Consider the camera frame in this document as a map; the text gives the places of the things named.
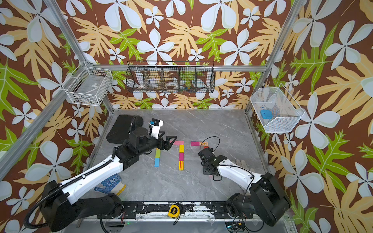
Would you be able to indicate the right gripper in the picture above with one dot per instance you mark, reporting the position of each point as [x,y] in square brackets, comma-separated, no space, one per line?
[204,170]

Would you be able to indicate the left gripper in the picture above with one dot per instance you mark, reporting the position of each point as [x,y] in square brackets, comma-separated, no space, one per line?
[166,145]

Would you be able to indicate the green block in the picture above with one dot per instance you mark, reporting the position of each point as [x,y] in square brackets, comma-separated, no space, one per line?
[158,153]

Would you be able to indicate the magenta block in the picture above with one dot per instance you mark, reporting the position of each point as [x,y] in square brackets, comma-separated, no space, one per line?
[181,156]
[195,143]

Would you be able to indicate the blue block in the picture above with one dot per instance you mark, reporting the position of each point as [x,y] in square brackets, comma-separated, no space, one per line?
[156,162]

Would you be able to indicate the yellow red striped block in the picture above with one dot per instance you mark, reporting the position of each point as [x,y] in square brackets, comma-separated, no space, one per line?
[181,165]

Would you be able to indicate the pink block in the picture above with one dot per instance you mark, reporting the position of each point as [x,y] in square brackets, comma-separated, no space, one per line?
[179,143]

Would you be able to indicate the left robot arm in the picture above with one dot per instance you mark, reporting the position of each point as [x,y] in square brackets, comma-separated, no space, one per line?
[63,203]

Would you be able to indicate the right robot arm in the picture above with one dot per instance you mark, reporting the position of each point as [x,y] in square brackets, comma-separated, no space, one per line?
[263,195]

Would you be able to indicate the black plastic case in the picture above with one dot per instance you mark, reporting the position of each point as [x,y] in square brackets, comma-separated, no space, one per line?
[122,128]

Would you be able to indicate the white work glove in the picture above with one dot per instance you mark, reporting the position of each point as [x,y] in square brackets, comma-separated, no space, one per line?
[242,163]

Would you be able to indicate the blue knit glove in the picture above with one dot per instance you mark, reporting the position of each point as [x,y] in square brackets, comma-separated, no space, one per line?
[111,185]

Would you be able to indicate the yellow tape measure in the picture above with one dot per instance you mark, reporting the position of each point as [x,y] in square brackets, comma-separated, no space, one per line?
[174,211]

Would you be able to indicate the blue object in basket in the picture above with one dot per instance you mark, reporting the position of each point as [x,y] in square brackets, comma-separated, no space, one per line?
[266,114]

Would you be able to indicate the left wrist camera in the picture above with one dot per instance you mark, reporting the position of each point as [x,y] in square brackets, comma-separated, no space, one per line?
[154,127]

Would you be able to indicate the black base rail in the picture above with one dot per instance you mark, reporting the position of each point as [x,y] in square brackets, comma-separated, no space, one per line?
[195,211]

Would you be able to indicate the black wire basket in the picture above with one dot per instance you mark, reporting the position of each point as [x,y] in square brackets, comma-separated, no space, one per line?
[170,76]

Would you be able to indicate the white wire basket left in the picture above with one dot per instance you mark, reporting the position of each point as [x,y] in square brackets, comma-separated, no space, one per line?
[88,85]

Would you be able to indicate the white wire basket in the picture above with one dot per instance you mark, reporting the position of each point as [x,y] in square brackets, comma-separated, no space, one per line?
[88,85]
[286,110]

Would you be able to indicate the white wire basket right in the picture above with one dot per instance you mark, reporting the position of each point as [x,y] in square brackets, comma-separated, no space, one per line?
[286,110]

